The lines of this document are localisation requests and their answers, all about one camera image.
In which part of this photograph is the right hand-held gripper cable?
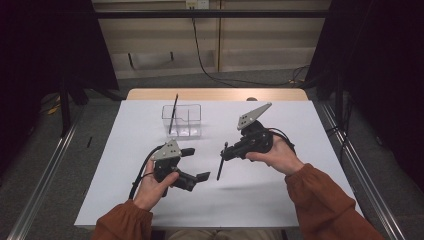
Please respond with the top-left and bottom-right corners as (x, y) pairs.
(266, 126), (297, 155)

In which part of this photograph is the left hand-held gripper cable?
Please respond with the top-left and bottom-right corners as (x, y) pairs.
(128, 144), (166, 201)

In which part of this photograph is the aluminium floor rail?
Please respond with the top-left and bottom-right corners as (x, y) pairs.
(6, 105), (88, 240)
(319, 101), (407, 240)

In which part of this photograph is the black hanging wall cable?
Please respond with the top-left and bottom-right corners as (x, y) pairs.
(191, 16), (310, 88)

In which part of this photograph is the black horizontal frame bar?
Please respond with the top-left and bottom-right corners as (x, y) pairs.
(94, 9), (332, 20)

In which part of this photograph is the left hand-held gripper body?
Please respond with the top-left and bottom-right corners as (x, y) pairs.
(151, 138), (198, 193)

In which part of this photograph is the hand-held gripper cable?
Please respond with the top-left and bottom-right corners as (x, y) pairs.
(128, 144), (166, 201)
(266, 126), (297, 155)

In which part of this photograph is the white wall socket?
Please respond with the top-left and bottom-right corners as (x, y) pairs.
(185, 0), (211, 10)

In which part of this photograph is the black pen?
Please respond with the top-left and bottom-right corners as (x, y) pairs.
(216, 141), (230, 182)
(167, 93), (180, 136)

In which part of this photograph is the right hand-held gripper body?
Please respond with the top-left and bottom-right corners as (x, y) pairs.
(234, 102), (275, 161)

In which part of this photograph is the dark curtain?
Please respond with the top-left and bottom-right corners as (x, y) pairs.
(0, 0), (120, 176)
(305, 0), (424, 193)

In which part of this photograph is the person's left hand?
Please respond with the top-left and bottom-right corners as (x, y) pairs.
(132, 160), (180, 212)

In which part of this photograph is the black metal stand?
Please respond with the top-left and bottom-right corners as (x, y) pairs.
(57, 75), (125, 138)
(334, 71), (355, 162)

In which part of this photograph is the person's right hand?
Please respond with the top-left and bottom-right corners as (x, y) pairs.
(245, 134), (305, 177)

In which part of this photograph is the white table cover sheet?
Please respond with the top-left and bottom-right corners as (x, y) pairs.
(73, 99), (364, 230)

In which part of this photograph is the clear plastic pen holder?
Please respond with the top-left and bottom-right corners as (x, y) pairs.
(161, 103), (203, 139)

